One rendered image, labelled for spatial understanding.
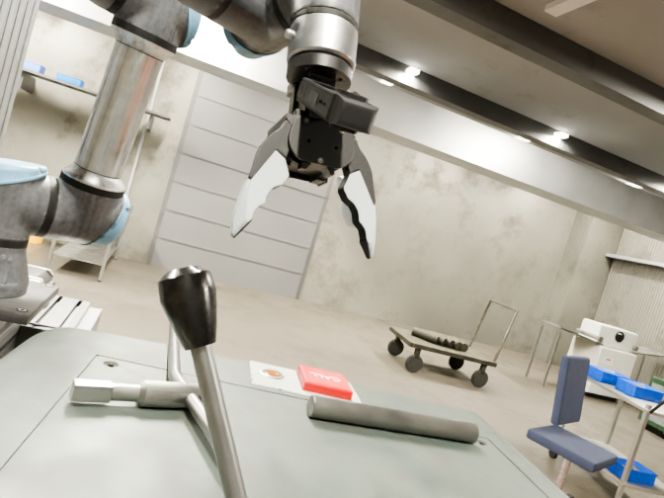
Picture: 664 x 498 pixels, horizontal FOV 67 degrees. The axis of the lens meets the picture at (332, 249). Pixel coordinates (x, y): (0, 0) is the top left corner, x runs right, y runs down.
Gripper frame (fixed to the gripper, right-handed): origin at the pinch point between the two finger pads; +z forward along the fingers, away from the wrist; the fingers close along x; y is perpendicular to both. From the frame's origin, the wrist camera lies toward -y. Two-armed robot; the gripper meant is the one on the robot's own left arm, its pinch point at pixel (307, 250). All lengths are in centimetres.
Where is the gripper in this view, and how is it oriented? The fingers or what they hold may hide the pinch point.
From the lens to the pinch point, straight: 49.7
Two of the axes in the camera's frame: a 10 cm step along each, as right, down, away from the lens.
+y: -4.3, 0.8, 9.0
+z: -1.0, 9.9, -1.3
